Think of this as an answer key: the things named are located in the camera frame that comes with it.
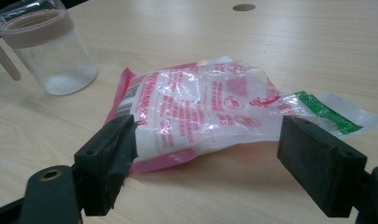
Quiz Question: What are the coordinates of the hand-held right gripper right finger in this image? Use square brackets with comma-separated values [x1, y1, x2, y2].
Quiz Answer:
[276, 115, 369, 218]

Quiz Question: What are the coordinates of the clear jar with beige rim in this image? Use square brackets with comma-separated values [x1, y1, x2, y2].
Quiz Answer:
[0, 0, 99, 96]

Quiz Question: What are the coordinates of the small wooden spoon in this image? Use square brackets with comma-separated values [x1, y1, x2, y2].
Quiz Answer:
[0, 33, 21, 82]

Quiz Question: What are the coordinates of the clear red-printed plastic bag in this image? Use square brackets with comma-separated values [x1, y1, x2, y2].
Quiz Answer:
[104, 55, 378, 175]

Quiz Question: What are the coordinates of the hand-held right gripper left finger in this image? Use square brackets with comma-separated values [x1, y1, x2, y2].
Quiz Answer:
[73, 113, 139, 217]

